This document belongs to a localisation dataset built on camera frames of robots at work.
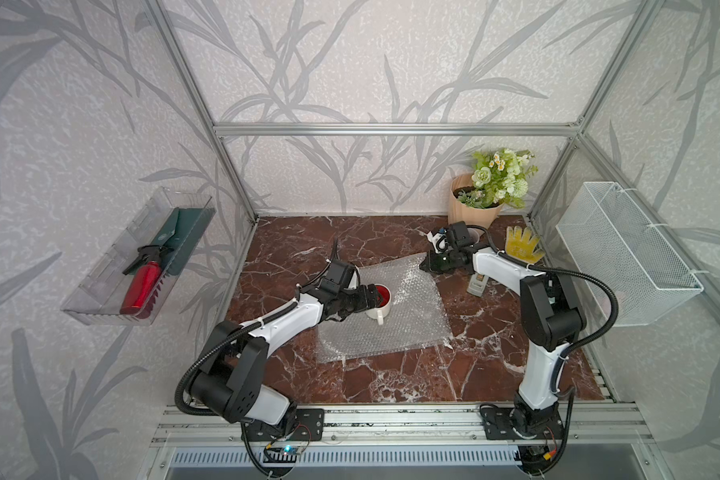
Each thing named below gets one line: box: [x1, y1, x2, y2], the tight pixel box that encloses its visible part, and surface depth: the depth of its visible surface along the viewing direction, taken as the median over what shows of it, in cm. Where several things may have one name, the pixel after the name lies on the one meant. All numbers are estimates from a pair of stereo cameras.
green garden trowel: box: [152, 207, 217, 276], surface depth 72 cm
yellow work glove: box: [505, 225, 545, 264], surface depth 115 cm
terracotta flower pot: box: [448, 173, 504, 229], surface depth 105 cm
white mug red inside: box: [366, 284, 391, 325], surface depth 89 cm
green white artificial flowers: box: [457, 148, 539, 209], surface depth 96 cm
